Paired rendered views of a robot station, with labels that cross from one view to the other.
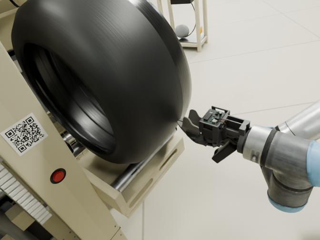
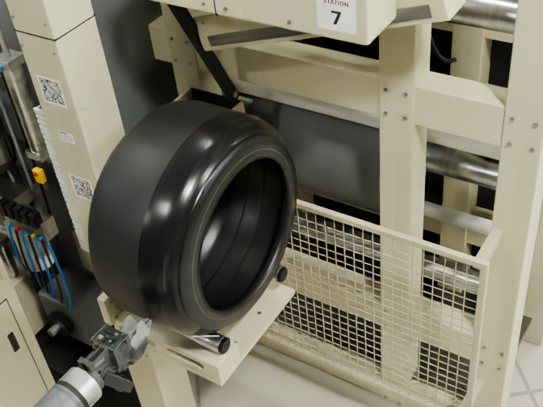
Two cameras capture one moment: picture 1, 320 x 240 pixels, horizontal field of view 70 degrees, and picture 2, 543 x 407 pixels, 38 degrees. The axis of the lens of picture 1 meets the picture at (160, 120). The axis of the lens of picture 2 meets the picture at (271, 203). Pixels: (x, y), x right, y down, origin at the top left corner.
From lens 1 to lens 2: 1.74 m
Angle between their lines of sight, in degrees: 60
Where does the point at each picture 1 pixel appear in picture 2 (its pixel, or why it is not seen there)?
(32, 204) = (78, 229)
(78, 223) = not seen: hidden behind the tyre
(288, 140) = (53, 396)
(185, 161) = not seen: outside the picture
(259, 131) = (73, 375)
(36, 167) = (84, 212)
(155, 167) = (163, 340)
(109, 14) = (128, 181)
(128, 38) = (115, 209)
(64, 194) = not seen: hidden behind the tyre
